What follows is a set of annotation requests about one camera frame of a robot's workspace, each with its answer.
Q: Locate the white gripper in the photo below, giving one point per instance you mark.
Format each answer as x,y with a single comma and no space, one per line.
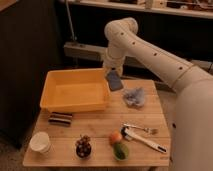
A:
113,60

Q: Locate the blue grey sponge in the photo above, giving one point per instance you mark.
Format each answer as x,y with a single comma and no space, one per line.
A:
114,81

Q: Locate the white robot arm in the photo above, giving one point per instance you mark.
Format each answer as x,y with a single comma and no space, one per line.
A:
192,137

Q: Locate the yellow plastic tray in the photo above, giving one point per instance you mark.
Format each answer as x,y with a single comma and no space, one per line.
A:
75,90

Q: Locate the crumpled clear plastic bag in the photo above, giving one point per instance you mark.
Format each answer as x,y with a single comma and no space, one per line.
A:
134,97

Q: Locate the wooden table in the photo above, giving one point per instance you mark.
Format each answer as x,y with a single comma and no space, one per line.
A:
98,126

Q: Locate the white black kitchen tool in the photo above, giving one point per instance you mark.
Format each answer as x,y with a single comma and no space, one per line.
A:
127,133

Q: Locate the orange peach fruit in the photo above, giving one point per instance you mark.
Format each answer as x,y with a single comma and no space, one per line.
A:
115,137

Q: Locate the dark striped rectangular block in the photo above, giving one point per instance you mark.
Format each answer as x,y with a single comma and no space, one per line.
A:
63,119

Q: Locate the silver fork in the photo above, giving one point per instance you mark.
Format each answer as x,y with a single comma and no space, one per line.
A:
151,131

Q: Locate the green fruit in bowl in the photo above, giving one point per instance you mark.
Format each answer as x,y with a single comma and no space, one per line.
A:
120,151

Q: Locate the bowl of dark grapes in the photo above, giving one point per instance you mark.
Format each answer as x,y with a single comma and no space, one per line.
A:
83,147

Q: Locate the white paper cup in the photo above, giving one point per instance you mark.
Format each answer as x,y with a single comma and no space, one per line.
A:
40,142

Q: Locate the grey metal shelf rail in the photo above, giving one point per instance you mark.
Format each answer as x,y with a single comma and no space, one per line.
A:
97,53

